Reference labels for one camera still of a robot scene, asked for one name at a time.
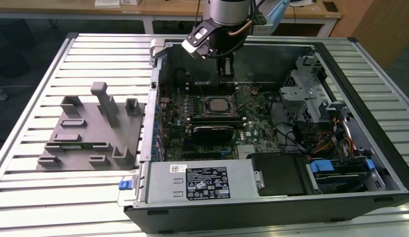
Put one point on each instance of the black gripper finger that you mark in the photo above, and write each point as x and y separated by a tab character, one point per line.
233	66
221	66

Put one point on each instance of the thin metal locking lever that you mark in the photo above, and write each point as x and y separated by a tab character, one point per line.
223	115
201	90

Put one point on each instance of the silver CPU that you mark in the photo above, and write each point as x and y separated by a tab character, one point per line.
223	104

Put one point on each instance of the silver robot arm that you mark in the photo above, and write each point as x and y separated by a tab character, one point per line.
224	12

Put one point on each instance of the CPU socket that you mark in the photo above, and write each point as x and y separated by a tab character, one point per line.
207	108

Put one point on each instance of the black RAM slot bank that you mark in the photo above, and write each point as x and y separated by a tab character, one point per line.
219	121
209	89

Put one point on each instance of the silver metal drive cage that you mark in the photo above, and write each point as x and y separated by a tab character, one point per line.
292	98

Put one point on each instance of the green motherboard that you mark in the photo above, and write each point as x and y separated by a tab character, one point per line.
261	123

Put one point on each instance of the black graphics card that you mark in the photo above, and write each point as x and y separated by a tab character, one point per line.
213	135

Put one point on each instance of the small black device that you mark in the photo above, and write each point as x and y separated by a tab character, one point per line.
331	6

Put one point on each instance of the white labelled box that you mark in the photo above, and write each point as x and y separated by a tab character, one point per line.
130	2

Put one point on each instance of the small silver heatsink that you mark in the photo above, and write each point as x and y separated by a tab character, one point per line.
247	151

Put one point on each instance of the black expansion slot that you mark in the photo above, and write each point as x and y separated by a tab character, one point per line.
201	155

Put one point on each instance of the white paper box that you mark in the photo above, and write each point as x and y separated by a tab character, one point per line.
108	2

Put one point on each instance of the grey parts rack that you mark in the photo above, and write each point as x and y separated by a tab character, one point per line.
93	118

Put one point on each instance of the black plastic shroud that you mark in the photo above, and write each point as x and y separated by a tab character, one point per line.
280	175

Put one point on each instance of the wooden cabinet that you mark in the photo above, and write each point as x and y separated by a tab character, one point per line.
383	27

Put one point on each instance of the blue disk carrier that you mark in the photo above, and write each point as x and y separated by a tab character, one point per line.
323	168

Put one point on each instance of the silver power supply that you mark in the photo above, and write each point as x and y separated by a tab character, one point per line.
163	184

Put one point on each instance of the wooden desk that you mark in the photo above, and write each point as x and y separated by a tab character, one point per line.
60	11

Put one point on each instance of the green RAM stick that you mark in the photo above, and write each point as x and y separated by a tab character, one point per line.
80	147

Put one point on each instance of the blue case latch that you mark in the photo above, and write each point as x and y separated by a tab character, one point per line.
125	185

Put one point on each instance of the black PC case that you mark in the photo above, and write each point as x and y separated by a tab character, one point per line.
224	219

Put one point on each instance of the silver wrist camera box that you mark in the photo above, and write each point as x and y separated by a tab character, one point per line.
193	45

